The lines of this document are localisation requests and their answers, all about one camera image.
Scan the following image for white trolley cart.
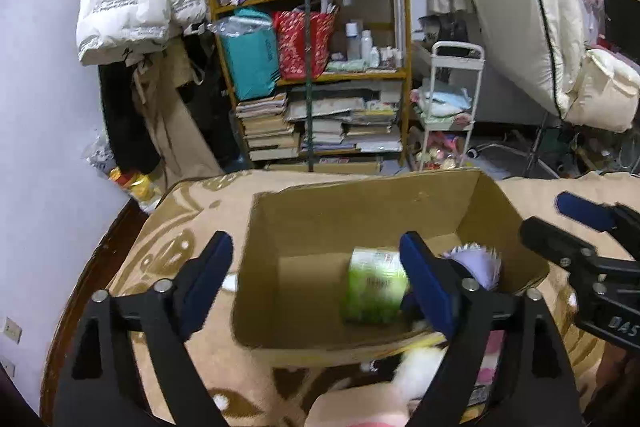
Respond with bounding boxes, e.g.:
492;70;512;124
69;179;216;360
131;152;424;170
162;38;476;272
412;41;486;170

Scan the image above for peach plush doll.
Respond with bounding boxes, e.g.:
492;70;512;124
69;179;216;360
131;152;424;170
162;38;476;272
305;384;416;427

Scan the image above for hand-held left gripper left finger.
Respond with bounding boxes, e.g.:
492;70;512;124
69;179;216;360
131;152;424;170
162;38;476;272
52;231;236;427

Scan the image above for plain brown cardboard box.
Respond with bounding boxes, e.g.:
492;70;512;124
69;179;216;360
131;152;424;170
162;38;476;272
231;167;551;353

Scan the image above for black coat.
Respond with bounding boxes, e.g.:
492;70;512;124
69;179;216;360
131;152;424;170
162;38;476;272
97;57;161;175

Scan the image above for printed plastic bag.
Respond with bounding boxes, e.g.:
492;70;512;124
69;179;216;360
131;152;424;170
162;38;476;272
87;134;118;178

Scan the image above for green tissue pack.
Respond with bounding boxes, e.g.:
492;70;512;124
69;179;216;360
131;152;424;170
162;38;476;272
341;247;413;325

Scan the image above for cream cushion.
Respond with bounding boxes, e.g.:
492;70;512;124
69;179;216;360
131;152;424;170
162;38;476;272
565;49;640;132

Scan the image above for beige coat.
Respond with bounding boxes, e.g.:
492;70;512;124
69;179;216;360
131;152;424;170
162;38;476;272
131;42;223;188

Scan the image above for brown patterned blanket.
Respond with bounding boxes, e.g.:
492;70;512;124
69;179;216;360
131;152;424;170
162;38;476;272
40;169;640;427

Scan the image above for stack of brown books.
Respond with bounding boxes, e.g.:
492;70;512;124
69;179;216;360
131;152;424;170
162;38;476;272
235;93;301;162

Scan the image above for wooden bookshelf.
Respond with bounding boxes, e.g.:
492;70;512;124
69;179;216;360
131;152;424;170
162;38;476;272
202;0;413;172

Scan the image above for black hanging garment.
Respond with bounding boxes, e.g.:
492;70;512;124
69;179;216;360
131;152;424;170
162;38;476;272
185;27;241;168

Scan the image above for black monitor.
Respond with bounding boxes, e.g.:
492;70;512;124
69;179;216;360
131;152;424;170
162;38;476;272
602;0;640;58

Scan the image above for teal bag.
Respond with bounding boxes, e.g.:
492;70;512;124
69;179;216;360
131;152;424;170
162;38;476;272
217;9;282;102

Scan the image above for white fluffy plush toy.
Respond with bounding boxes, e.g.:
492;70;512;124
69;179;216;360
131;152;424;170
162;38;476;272
392;347;451;403

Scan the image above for black handbag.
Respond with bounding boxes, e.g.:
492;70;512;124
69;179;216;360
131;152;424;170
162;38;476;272
420;14;468;45

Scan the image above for folded pastel cloths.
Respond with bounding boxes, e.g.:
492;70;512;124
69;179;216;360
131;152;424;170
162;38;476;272
412;79;473;120

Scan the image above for yellow snack bag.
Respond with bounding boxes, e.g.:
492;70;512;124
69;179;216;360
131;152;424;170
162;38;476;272
110;167;163;212

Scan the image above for lavender plush toy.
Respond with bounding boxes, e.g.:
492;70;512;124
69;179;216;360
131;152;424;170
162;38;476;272
440;244;503;293

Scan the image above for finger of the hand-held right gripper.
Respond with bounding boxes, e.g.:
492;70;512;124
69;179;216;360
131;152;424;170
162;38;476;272
555;191;640;250
519;216;602;274

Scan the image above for green pole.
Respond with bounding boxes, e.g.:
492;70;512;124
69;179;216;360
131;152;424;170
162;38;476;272
301;0;317;172

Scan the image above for red patterned bag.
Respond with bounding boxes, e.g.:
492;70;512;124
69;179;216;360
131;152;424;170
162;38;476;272
272;9;337;81

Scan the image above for small toys in cart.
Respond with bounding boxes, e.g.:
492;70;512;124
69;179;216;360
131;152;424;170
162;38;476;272
417;132;463;170

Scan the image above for pile of magazines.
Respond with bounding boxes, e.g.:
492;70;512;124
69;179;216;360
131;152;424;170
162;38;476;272
286;82;405;154

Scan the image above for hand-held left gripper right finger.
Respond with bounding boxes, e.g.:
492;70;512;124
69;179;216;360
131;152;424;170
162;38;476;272
399;231;583;427

